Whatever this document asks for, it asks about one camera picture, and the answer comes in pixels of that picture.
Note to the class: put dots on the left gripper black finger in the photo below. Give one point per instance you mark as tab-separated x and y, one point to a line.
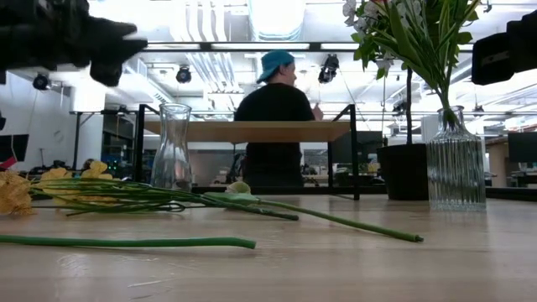
117	42
105	74

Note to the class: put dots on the white flower grass bunch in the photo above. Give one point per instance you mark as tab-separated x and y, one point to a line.
445	29

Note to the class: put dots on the smooth clear glass vase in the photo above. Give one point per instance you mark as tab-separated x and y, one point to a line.
172	168

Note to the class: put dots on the ribbed clear glass vase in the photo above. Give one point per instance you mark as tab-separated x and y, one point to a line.
457	168

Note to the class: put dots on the yellow daffodil bunch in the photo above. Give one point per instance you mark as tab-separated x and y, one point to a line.
14	193

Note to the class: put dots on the dark red flower green stem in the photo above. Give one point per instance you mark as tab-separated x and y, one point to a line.
126	242

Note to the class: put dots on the pale pink tulip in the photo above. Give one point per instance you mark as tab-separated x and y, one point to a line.
238	187

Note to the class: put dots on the black background stand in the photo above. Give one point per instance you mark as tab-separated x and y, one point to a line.
76	142

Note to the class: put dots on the black overhead crossbar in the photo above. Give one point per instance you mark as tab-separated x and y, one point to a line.
205	46

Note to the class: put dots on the black monitor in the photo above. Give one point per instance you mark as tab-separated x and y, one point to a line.
522	147
12	147

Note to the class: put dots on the white cabinet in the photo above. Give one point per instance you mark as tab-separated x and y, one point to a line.
429	130

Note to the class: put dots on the red strip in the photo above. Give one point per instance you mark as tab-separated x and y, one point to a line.
7	163

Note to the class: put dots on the green potted plant black pot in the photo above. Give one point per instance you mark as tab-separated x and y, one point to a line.
403	172

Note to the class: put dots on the dark background cabinet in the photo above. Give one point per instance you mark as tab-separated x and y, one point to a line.
365	151

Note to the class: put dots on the person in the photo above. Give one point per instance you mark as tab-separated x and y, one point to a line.
274	109

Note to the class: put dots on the black ceiling camera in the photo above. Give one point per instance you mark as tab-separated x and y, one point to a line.
40	82
329	69
183	75

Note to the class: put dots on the black metal rig frame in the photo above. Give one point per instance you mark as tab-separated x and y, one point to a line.
319	190

